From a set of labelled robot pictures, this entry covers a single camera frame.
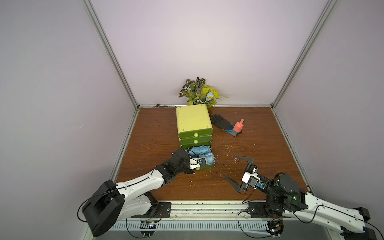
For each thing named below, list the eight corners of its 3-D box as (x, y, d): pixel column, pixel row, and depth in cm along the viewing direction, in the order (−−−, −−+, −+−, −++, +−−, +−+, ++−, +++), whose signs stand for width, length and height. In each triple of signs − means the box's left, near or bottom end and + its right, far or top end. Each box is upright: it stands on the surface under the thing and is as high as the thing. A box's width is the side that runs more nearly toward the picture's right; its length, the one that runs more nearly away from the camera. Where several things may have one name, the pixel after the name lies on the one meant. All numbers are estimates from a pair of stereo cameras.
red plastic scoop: (232, 129, 108) (232, 127, 106) (238, 119, 114) (239, 117, 112) (239, 133, 105) (240, 131, 104) (246, 122, 112) (246, 120, 110)
